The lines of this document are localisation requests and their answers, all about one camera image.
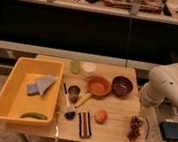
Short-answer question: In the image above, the small metal cup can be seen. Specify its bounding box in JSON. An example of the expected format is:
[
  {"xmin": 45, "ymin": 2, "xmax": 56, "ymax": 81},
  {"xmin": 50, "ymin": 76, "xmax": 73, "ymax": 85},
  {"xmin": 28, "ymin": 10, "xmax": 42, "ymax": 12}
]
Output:
[{"xmin": 68, "ymin": 85, "xmax": 81, "ymax": 103}]

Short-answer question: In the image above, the striped bacon toy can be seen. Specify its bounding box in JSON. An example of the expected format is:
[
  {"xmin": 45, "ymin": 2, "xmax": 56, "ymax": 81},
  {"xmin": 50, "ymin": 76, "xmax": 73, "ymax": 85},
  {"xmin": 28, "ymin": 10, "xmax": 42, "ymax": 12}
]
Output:
[{"xmin": 78, "ymin": 112, "xmax": 92, "ymax": 139}]

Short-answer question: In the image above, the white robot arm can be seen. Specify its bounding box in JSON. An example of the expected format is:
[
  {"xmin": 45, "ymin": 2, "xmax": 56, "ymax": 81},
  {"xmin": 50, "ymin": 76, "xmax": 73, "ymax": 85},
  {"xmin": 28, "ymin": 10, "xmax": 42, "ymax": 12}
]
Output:
[{"xmin": 139, "ymin": 63, "xmax": 178, "ymax": 107}]

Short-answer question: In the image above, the blue sponge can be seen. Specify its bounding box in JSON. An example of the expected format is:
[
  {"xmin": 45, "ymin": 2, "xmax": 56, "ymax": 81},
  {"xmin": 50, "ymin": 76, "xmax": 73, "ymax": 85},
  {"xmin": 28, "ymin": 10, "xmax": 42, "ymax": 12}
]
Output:
[{"xmin": 26, "ymin": 83, "xmax": 39, "ymax": 96}]

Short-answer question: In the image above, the yellow plastic bin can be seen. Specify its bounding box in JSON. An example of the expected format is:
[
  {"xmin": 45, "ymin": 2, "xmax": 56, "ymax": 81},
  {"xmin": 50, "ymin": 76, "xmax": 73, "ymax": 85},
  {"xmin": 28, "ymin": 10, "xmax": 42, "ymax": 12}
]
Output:
[{"xmin": 0, "ymin": 57, "xmax": 64, "ymax": 126}]

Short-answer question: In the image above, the silver fork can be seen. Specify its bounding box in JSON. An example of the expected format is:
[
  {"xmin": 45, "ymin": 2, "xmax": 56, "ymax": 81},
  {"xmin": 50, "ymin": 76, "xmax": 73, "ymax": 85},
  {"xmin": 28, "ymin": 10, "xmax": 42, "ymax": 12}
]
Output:
[{"xmin": 54, "ymin": 112, "xmax": 60, "ymax": 141}]

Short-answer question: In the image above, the peach fruit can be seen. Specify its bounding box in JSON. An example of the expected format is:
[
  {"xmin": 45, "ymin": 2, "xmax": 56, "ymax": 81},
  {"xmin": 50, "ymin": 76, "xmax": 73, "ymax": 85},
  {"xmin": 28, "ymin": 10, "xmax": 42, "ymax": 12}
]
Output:
[{"xmin": 94, "ymin": 109, "xmax": 108, "ymax": 124}]

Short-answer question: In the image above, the bunch of red grapes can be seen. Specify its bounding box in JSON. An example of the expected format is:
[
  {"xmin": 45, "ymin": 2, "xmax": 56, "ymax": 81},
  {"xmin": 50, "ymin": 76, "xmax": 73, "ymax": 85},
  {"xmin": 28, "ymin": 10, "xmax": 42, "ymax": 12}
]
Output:
[{"xmin": 128, "ymin": 115, "xmax": 144, "ymax": 141}]

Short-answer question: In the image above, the white paper cup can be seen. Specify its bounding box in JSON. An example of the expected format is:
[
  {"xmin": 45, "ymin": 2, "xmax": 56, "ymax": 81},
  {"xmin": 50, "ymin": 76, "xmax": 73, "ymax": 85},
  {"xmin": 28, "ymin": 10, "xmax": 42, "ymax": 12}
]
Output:
[{"xmin": 81, "ymin": 62, "xmax": 96, "ymax": 78}]

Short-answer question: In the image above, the dark purple bowl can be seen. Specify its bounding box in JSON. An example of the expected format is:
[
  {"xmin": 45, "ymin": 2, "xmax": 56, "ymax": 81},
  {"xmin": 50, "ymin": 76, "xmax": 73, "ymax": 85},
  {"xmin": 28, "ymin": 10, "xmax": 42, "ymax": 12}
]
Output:
[{"xmin": 111, "ymin": 76, "xmax": 133, "ymax": 97}]

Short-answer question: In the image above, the grey cloth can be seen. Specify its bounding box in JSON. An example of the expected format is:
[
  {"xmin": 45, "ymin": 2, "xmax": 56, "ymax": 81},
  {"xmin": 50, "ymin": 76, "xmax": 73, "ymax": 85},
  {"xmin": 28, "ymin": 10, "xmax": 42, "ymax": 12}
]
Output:
[{"xmin": 35, "ymin": 75, "xmax": 56, "ymax": 95}]

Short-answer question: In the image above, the green cucumber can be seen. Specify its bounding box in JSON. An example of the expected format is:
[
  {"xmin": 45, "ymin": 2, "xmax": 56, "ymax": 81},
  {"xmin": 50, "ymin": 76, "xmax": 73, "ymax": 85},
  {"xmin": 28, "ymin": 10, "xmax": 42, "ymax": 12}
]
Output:
[{"xmin": 21, "ymin": 112, "xmax": 48, "ymax": 120}]

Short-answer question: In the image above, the orange pan with yellow handle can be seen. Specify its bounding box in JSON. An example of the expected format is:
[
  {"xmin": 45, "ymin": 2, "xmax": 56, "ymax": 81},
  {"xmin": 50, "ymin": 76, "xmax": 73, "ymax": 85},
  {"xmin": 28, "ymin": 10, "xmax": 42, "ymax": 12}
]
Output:
[{"xmin": 75, "ymin": 75, "xmax": 111, "ymax": 108}]

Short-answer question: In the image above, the black power box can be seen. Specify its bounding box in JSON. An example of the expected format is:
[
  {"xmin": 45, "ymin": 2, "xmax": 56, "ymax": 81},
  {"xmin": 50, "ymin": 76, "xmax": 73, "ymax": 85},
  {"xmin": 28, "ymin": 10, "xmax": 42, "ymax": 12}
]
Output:
[{"xmin": 159, "ymin": 121, "xmax": 178, "ymax": 142}]

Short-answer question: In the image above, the green plastic cup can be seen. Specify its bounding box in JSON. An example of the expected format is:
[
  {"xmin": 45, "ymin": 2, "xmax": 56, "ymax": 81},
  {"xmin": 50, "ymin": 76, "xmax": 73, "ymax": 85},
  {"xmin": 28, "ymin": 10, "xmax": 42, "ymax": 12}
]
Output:
[{"xmin": 70, "ymin": 59, "xmax": 81, "ymax": 74}]

